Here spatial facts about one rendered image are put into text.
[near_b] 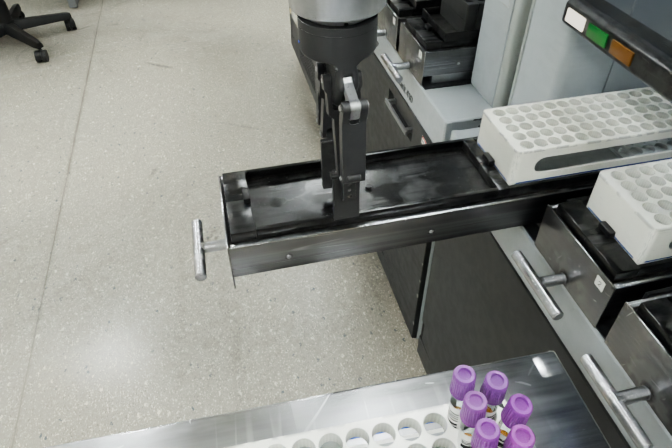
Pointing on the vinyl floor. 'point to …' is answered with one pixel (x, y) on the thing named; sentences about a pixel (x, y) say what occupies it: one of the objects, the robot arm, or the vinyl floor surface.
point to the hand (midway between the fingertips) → (339, 180)
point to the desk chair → (13, 24)
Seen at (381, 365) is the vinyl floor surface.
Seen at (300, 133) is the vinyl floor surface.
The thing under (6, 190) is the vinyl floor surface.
